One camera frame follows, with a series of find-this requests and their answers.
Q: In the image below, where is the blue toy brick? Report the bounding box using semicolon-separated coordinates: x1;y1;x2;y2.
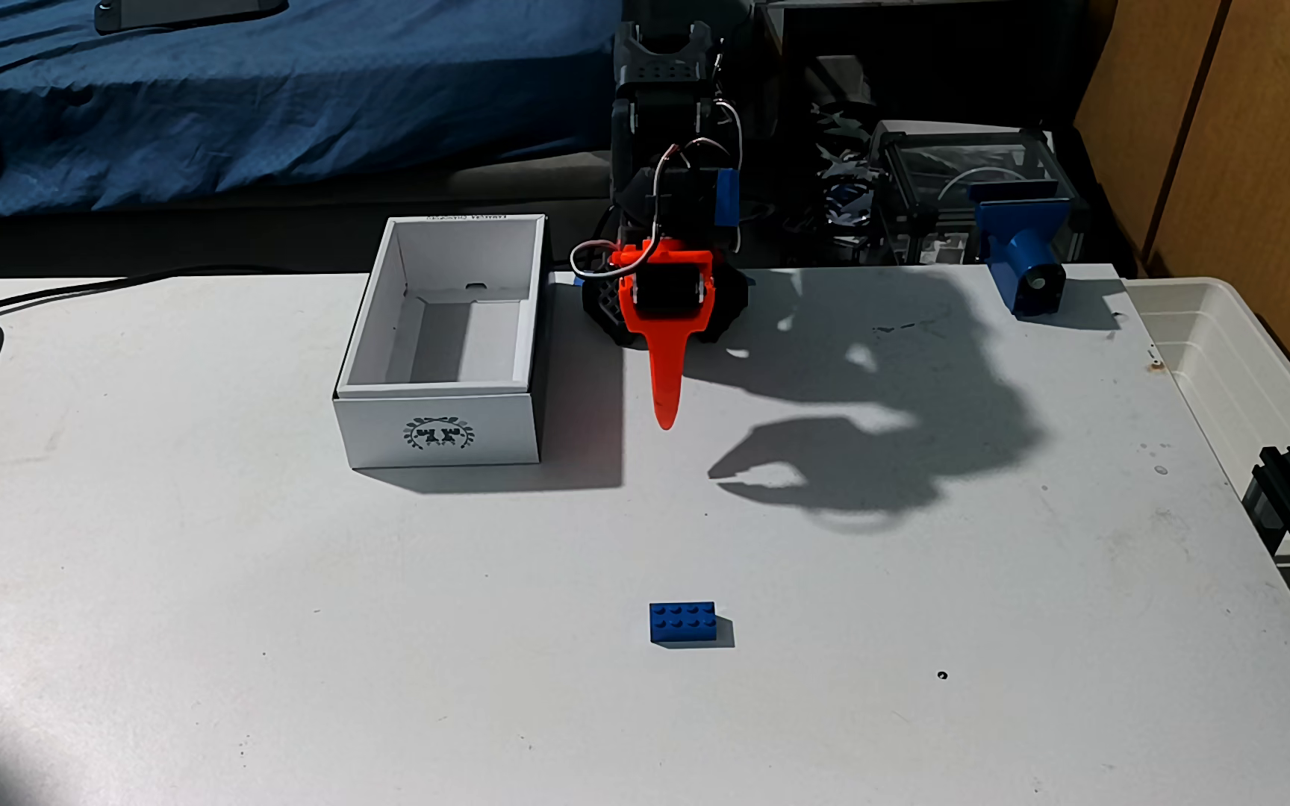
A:
649;601;718;646

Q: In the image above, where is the white cardboard box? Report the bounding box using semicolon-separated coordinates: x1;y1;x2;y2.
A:
332;213;549;470

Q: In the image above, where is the black white patterned bag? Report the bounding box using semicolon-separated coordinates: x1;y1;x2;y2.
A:
807;95;884;237

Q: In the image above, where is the blue bed blanket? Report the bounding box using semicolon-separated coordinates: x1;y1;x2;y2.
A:
0;0;629;219

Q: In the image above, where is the white plastic bin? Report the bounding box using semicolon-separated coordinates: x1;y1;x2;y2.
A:
1124;276;1290;505

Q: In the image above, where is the wooden wardrobe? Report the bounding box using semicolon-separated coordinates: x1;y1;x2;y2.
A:
1071;0;1290;443

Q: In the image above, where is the white servo cable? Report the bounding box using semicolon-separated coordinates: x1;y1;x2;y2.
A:
569;99;744;281

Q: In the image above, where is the clear acrylic enclosure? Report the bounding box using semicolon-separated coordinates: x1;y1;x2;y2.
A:
869;121;1088;268

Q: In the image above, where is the blue printed clamp mount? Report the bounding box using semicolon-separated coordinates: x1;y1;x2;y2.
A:
967;179;1088;318

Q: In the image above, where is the long black cable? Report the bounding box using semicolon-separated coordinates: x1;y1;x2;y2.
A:
0;264;305;320

